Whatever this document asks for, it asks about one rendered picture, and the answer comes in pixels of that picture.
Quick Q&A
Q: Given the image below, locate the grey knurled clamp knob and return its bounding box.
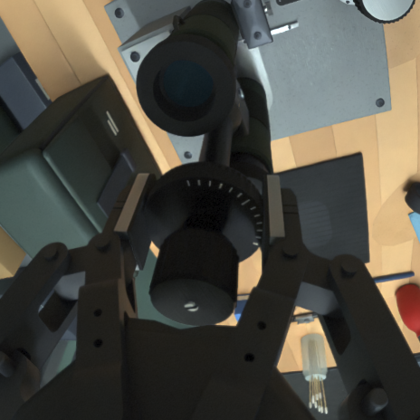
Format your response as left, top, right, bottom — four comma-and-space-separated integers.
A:
352, 0, 416, 24

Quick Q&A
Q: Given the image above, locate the blue flat object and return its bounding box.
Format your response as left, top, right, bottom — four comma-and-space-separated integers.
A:
407, 211, 420, 245

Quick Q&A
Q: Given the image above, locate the red blower bulb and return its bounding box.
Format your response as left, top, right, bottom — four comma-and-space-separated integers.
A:
395, 283, 420, 342

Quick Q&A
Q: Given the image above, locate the grey bench cradle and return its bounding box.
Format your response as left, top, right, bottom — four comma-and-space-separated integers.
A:
104, 0, 393, 165

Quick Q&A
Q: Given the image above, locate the grey cradle clamp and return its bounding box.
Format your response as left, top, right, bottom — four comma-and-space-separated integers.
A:
231, 0, 275, 51

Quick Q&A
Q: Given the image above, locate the dark grey pad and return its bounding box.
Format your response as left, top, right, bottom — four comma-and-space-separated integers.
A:
282, 367, 348, 420

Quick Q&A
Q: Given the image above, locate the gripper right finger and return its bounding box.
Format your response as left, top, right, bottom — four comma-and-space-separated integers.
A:
235, 174, 420, 420

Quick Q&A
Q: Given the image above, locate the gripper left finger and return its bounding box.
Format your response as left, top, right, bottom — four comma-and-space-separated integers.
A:
0, 173, 158, 395

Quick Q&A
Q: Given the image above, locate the black diopter ring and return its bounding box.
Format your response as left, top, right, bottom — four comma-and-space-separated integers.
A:
147, 162, 264, 263

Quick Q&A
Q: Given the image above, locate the clear cotton swab jar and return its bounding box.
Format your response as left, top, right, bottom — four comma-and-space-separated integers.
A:
301, 332, 329, 415

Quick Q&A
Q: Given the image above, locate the black focus knob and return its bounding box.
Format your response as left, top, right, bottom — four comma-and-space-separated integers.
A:
148, 225, 239, 328

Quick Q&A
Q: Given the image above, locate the black round object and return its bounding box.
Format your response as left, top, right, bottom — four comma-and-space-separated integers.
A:
404, 181, 420, 215

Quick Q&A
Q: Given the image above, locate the dark green tray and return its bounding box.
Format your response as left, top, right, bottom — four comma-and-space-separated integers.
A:
0, 74, 167, 329

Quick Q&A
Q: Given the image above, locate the blue tool handle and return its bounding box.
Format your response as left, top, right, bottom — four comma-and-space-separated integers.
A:
373, 271, 416, 285

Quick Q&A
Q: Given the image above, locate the blue-grey box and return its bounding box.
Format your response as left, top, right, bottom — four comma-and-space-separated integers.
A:
0, 55, 52, 132

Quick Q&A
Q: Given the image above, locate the dark grey mat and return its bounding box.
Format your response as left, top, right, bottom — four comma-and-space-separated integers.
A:
278, 151, 371, 264

